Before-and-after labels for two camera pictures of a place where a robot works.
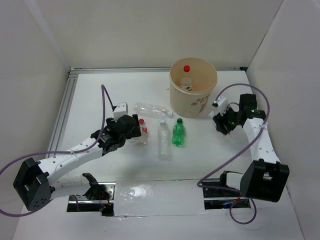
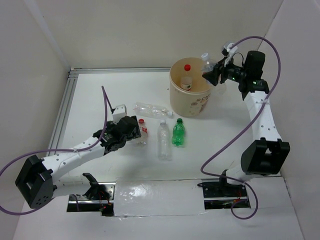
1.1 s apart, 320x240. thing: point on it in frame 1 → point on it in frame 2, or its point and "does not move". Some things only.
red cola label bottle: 143,132 does not move
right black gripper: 220,118 → 212,76
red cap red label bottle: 186,81 does not move
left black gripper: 136,131 does not move
